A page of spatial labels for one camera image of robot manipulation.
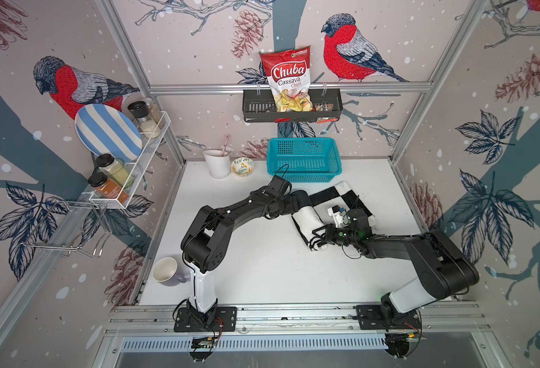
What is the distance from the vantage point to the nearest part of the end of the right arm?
74 centimetres

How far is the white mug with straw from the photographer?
3.48 feet

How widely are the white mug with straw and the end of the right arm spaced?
1.72 feet

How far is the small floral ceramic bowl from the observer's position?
1.15 meters

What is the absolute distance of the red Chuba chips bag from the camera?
798 millimetres
